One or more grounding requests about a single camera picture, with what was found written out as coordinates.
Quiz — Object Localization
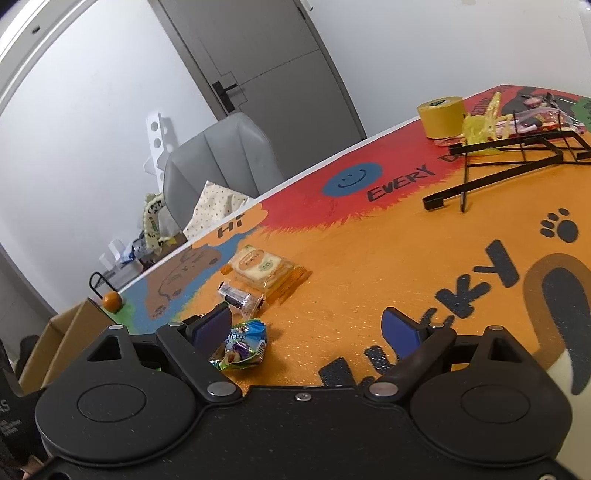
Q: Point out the orange cracker packet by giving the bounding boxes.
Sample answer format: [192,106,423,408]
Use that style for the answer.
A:
[221,244,311,305]

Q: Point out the grey door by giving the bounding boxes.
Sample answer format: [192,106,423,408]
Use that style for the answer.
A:
[154,0,368,144]

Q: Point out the black wire rack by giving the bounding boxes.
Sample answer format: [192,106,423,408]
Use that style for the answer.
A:
[422,92,591,213]

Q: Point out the clear bag with items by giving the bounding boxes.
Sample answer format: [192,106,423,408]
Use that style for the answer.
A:
[512,95,583,134]

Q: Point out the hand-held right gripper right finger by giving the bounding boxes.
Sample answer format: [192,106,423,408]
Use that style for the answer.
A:
[365,308,539,400]

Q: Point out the yellow plastic bag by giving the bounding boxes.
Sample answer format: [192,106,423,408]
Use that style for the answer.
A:
[462,91,520,146]

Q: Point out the colourful printed table mat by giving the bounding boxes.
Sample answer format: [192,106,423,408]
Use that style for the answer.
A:
[117,83,591,398]

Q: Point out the green white plush toy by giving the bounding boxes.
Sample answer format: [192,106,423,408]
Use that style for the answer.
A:
[141,193,185,254]

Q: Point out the white perforated rack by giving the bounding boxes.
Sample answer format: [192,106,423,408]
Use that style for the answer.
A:
[143,111,178,178]

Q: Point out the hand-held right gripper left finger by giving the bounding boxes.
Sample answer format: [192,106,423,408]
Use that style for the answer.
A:
[87,305,243,400]

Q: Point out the black door handle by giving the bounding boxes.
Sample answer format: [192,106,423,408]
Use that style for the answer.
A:
[212,80,250,112]

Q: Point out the green blue snack packet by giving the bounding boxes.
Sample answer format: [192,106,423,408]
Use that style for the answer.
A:
[210,319,269,371]

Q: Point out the white curved frame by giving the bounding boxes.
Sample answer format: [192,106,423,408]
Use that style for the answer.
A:
[0,0,100,109]

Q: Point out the black wire basket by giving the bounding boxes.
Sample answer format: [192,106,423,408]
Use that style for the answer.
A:
[89,271,121,301]

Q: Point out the yellow tape roll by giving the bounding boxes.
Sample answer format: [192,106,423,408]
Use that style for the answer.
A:
[416,96,468,140]

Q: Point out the brown cardboard box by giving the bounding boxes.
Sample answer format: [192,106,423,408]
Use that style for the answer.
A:
[18,298,134,393]

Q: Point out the polka dot cloth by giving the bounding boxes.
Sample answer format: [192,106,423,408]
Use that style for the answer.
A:
[183,181,254,241]

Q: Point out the grey chair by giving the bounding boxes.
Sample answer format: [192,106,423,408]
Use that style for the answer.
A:
[163,113,284,232]

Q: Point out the blue white plastic bag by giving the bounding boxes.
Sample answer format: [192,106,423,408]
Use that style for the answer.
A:
[108,237,151,268]

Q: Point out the small clear purple snack packet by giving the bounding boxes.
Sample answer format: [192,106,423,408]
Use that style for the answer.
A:
[217,281,265,319]

